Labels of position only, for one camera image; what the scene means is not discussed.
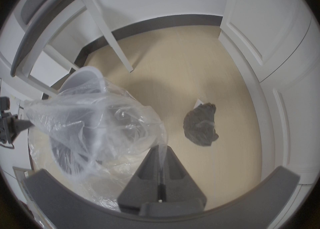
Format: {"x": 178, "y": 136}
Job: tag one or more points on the clear plastic bag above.
{"x": 62, "y": 113}

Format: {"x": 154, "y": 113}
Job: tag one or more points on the crumpled white paper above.
{"x": 198, "y": 102}

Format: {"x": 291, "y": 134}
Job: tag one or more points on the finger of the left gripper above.
{"x": 23, "y": 124}

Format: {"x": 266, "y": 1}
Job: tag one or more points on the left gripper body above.
{"x": 7, "y": 128}

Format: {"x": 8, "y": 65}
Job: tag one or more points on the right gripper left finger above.
{"x": 146, "y": 188}

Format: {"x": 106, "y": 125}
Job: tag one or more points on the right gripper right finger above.
{"x": 180, "y": 188}

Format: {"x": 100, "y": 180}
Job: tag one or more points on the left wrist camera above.
{"x": 4, "y": 103}

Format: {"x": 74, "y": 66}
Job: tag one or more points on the white wardrobe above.
{"x": 270, "y": 35}

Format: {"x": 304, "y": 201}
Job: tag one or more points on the white chair with grey seat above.
{"x": 47, "y": 5}

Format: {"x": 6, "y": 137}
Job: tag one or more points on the crumpled black plastic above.
{"x": 200, "y": 125}

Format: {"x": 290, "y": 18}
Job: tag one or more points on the white trash bin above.
{"x": 82, "y": 79}

